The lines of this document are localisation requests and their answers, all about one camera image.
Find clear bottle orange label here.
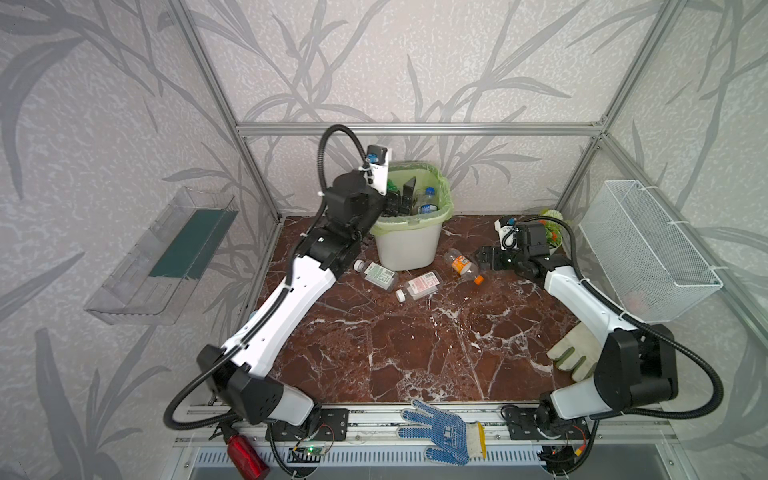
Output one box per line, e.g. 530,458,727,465
443,248,485,285

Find small bottle blue label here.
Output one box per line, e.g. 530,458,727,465
416,187,439,214

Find clear bottle pink label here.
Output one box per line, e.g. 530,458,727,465
395,271,441,303

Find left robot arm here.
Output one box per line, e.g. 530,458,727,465
163,124,391,435

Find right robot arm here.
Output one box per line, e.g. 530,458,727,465
474,216,724,424

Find white trash bin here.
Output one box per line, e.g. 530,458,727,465
373,181,448,271

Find green plastic bin liner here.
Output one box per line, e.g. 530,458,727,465
370,162,454,236

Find potted plant white pot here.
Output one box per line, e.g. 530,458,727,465
540,209,564,254

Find cream rubber glove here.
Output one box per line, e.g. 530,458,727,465
547,323,602,382

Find blue dotted work glove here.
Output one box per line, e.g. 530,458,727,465
397,400,487,466

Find green circuit board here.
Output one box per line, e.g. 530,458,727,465
289,443,333,463

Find red spray bottle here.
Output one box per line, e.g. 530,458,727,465
211,422,270,480

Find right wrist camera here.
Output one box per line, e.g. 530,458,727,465
494,216,517,250

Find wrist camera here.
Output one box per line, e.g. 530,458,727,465
363,145,392,196
494,216,517,250

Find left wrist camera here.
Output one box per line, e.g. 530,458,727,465
363,145,392,196

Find white wire mesh basket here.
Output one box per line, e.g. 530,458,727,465
579,180,723,324

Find clear acrylic wall shelf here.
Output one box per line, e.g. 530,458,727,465
84,187,239,326

